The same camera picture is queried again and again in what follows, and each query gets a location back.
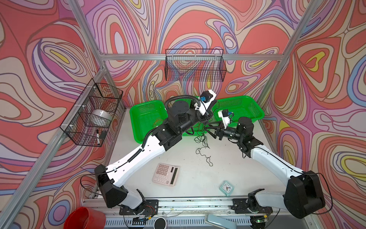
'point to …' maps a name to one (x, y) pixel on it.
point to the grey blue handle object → (220, 222)
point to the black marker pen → (97, 137)
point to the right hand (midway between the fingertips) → (207, 130)
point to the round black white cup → (159, 223)
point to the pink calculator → (166, 174)
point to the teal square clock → (226, 188)
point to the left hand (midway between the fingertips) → (217, 100)
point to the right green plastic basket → (241, 106)
